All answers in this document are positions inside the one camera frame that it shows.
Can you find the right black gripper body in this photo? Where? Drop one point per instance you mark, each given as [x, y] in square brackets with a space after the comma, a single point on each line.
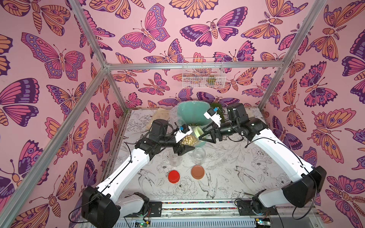
[215, 132]

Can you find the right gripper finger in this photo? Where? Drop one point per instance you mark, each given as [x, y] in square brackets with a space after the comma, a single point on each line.
[204, 133]
[207, 140]

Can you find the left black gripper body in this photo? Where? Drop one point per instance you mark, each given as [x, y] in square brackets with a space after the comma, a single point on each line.
[177, 148]

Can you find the green-lid peanut jar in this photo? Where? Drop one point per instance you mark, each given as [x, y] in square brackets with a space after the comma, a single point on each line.
[190, 140]

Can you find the green jar lid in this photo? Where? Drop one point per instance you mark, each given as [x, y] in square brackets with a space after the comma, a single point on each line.
[197, 132]

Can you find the clear jar of peanuts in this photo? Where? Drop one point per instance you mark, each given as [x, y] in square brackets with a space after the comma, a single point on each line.
[174, 159]

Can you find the brown-lid peanut jar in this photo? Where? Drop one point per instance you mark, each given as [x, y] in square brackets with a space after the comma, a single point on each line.
[198, 156]

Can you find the brown jar lid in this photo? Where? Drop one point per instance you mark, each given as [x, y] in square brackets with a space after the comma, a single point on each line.
[197, 172]

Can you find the red jar lid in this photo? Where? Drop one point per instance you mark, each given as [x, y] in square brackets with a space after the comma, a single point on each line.
[173, 176]

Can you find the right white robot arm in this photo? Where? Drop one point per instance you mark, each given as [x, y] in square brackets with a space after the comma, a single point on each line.
[306, 180]

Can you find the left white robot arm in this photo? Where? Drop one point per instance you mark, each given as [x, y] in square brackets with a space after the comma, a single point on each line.
[99, 204]

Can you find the teal plastic trash bin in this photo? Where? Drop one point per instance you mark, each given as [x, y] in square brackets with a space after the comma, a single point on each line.
[192, 113]

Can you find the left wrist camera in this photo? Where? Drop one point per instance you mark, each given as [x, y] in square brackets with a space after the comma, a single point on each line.
[182, 131]

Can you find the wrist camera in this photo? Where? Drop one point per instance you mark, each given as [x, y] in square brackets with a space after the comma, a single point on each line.
[212, 114]
[182, 131]

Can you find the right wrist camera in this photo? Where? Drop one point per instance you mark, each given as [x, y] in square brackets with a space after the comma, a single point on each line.
[212, 114]

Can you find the white wire basket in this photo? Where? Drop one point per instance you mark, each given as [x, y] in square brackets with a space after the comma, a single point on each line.
[203, 75]

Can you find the aluminium front rail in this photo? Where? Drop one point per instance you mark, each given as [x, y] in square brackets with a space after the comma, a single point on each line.
[198, 208]

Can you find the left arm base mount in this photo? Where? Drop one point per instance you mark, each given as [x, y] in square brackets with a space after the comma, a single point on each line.
[149, 209]

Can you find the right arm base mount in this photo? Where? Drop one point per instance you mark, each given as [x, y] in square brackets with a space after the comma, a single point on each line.
[253, 207]

